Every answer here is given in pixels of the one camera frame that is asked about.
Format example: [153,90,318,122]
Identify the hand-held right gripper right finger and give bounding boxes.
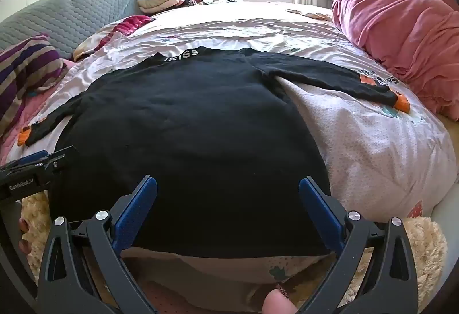
[298,176,419,314]

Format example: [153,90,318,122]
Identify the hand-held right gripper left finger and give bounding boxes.
[38,175,158,314]

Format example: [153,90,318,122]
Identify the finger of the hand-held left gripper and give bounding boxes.
[39,145,79,172]
[0,150,49,172]

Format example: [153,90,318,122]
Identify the black sweater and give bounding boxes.
[23,45,411,259]

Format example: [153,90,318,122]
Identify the person's left hand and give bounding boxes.
[16,215,33,257]

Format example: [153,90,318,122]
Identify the person's right hand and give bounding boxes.
[262,283,298,314]

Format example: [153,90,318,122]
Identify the pink printed quilt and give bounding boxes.
[7,2,458,286]

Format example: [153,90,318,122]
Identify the purple striped pillow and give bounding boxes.
[0,34,70,137]

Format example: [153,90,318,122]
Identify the person's pink dotted pants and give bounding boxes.
[143,280,269,314]

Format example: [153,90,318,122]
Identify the beige fluffy rug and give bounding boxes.
[20,192,447,314]

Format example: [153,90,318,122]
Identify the grey quilted headboard cover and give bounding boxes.
[0,0,142,60]

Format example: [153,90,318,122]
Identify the magenta patterned blanket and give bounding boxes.
[73,15,155,62]

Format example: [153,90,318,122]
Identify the rolled pink duvet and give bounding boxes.
[332,0,459,123]

